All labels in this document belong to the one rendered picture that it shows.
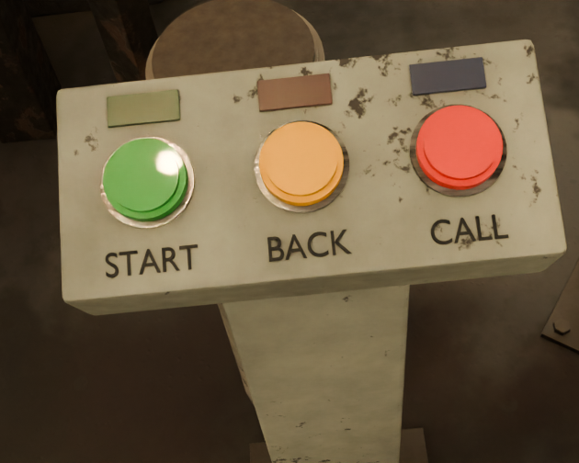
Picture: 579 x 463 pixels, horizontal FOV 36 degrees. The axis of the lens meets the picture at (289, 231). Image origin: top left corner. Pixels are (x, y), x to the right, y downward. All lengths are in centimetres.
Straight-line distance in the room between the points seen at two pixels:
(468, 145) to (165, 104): 15
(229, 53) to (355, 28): 76
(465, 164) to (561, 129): 82
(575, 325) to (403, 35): 51
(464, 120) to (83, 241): 19
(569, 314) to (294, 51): 59
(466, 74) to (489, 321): 65
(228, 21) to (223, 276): 24
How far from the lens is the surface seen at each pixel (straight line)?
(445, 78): 44
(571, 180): 119
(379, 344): 52
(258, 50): 59
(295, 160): 42
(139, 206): 42
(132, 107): 45
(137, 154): 43
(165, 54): 60
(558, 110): 126
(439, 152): 42
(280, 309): 47
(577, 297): 109
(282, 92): 44
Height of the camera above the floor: 94
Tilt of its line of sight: 57 degrees down
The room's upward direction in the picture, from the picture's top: 9 degrees counter-clockwise
